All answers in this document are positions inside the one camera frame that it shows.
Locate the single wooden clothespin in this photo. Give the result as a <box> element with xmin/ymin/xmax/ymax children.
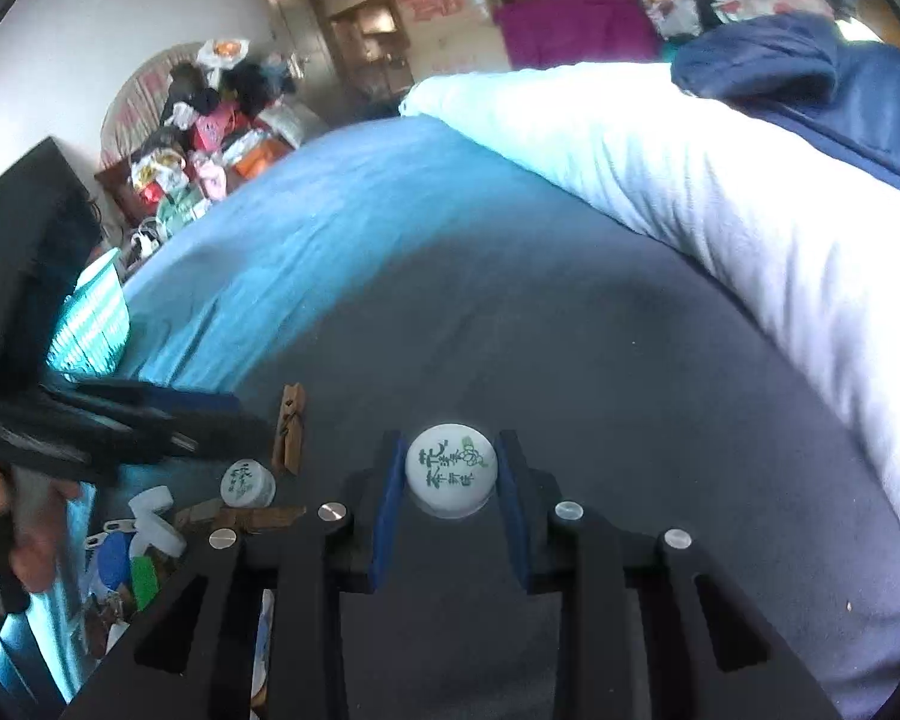
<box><xmin>269</xmin><ymin>382</ymin><xmax>309</xmax><ymax>476</ymax></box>

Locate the person's left hand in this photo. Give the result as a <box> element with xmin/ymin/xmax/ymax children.
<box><xmin>0</xmin><ymin>456</ymin><xmax>85</xmax><ymax>595</ymax></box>

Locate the red printed cardboard box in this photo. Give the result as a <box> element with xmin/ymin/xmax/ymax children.
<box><xmin>396</xmin><ymin>0</ymin><xmax>512</xmax><ymax>74</ymax></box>

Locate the wooden headboard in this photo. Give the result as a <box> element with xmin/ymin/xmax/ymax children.
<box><xmin>838</xmin><ymin>0</ymin><xmax>900</xmax><ymax>55</ymax></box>

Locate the blue round printed lid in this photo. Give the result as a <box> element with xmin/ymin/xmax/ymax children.
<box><xmin>93</xmin><ymin>532</ymin><xmax>137</xmax><ymax>595</ymax></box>

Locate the tall white bottle cap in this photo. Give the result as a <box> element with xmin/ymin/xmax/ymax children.
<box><xmin>127</xmin><ymin>487</ymin><xmax>188</xmax><ymax>561</ymax></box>

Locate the pink striped round board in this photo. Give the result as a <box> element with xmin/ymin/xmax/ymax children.
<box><xmin>100</xmin><ymin>41</ymin><xmax>218</xmax><ymax>170</ymax></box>

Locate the teal plastic basket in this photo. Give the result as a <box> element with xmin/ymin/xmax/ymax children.
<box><xmin>45</xmin><ymin>247</ymin><xmax>133</xmax><ymax>381</ymax></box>

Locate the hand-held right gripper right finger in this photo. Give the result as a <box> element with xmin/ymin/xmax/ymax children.
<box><xmin>494</xmin><ymin>429</ymin><xmax>845</xmax><ymax>720</ymax></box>

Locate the white green printed bottle cap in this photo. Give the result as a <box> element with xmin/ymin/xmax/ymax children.
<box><xmin>219</xmin><ymin>459</ymin><xmax>277</xmax><ymax>508</ymax></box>
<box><xmin>404</xmin><ymin>423</ymin><xmax>499</xmax><ymax>519</ymax></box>

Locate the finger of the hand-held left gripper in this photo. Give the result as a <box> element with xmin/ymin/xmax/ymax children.
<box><xmin>0</xmin><ymin>406</ymin><xmax>272</xmax><ymax>486</ymax></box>
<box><xmin>43</xmin><ymin>380</ymin><xmax>242</xmax><ymax>416</ymax></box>

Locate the green plastic clip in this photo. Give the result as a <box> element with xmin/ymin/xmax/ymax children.
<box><xmin>129</xmin><ymin>554</ymin><xmax>159</xmax><ymax>613</ymax></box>

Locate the magenta cloth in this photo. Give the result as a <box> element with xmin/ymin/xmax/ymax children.
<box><xmin>493</xmin><ymin>0</ymin><xmax>665</xmax><ymax>73</ymax></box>

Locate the white fleece blanket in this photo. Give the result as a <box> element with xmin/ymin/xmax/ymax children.
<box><xmin>398</xmin><ymin>61</ymin><xmax>900</xmax><ymax>565</ymax></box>

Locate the pile of caps and clothespins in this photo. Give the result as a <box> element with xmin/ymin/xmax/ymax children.
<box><xmin>82</xmin><ymin>504</ymin><xmax>310</xmax><ymax>661</ymax></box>

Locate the brown wooden door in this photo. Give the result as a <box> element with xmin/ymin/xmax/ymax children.
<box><xmin>241</xmin><ymin>0</ymin><xmax>347</xmax><ymax>130</ymax></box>

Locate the navy blue quilt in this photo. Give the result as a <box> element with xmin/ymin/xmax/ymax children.
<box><xmin>670</xmin><ymin>13</ymin><xmax>900</xmax><ymax>205</ymax></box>

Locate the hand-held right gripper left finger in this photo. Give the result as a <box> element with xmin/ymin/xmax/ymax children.
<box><xmin>60</xmin><ymin>430</ymin><xmax>410</xmax><ymax>720</ymax></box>

